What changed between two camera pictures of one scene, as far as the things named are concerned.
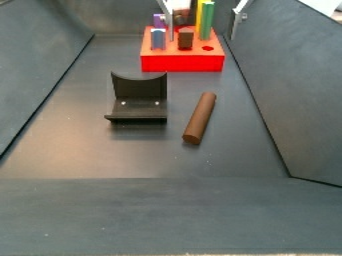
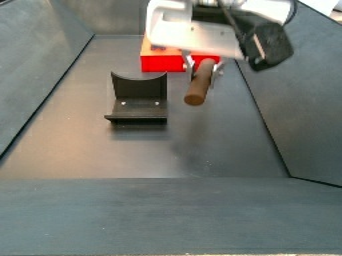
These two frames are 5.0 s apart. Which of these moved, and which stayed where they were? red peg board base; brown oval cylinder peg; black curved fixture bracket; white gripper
Moved: white gripper; brown oval cylinder peg
Stayed: black curved fixture bracket; red peg board base
